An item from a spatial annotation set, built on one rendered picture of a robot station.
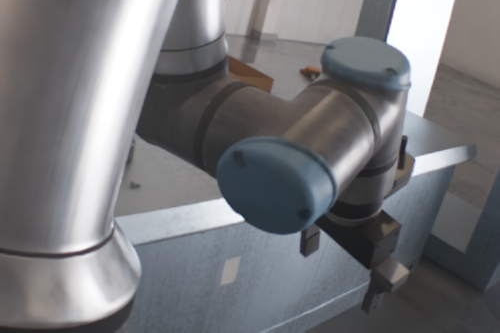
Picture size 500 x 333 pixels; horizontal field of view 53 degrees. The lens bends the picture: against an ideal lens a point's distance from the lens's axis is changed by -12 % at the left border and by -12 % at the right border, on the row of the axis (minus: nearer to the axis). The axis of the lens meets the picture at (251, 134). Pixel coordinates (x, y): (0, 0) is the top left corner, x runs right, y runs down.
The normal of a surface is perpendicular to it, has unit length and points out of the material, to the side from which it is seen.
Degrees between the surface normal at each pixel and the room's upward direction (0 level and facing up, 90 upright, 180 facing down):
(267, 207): 114
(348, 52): 19
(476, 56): 90
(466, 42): 90
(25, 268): 43
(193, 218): 68
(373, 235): 24
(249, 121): 54
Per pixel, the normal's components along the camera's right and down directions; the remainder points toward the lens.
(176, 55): 0.05, 0.59
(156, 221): 0.71, 0.00
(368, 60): 0.03, -0.82
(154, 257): 0.67, 0.39
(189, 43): 0.34, 0.55
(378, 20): -0.74, 0.04
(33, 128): 0.50, 0.32
